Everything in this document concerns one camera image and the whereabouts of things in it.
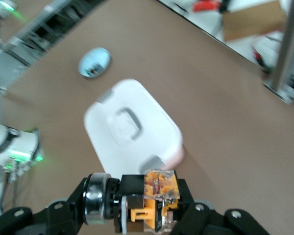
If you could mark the brown cardboard box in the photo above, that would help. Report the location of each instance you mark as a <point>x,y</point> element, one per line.
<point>252,22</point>

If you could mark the white lidded lunch box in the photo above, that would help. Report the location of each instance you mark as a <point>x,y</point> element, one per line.
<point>149,117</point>

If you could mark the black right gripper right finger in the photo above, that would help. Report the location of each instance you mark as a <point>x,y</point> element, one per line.
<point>198,220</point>

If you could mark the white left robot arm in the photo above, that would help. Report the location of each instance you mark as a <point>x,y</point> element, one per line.
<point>14,144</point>

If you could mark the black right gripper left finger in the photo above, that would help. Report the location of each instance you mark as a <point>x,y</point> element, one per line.
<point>63,215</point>

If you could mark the light blue round plate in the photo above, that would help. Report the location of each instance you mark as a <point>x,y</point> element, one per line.
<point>95,57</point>

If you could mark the aluminium camera post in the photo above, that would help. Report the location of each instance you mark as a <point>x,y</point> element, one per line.
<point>287,44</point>

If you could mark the orange push button switch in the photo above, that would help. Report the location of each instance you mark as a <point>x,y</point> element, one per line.
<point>142,203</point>

